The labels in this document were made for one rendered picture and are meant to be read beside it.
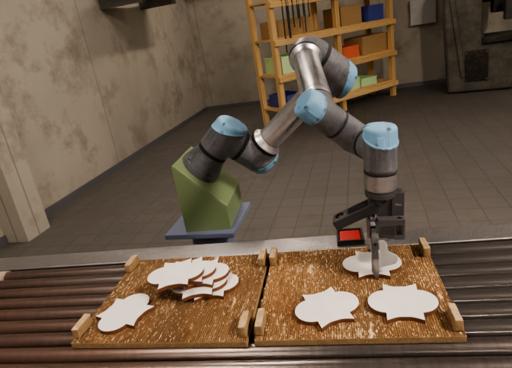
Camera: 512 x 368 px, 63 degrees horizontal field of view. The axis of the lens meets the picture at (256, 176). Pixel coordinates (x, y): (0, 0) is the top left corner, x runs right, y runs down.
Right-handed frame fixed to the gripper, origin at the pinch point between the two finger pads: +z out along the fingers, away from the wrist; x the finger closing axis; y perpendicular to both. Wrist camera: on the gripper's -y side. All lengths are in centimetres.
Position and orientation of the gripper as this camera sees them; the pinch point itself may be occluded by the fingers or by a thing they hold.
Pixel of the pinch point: (371, 264)
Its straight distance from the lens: 111.2
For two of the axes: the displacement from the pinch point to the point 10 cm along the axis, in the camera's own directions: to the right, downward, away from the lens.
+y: 9.8, -0.4, -1.7
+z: 1.0, 9.4, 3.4
